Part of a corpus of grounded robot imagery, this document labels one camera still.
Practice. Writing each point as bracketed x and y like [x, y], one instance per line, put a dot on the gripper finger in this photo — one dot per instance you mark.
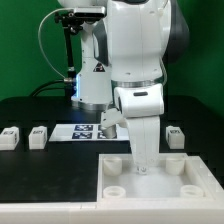
[144, 135]

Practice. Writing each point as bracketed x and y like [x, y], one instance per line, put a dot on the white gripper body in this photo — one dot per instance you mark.
[139, 102]

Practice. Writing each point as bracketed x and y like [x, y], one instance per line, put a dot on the white square table top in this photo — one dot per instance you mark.
[176, 176]

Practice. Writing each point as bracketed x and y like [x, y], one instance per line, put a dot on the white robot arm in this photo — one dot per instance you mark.
[123, 44]

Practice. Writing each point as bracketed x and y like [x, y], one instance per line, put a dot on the white sheet with tags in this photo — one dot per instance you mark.
[84, 132]

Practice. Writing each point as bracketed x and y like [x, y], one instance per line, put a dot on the white L-shaped fence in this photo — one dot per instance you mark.
[121, 211]

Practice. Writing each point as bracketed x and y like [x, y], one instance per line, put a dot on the black camera stand pole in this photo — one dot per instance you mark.
[71, 69]

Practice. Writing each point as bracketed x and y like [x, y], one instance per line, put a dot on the black camera on stand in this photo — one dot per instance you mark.
[91, 13]

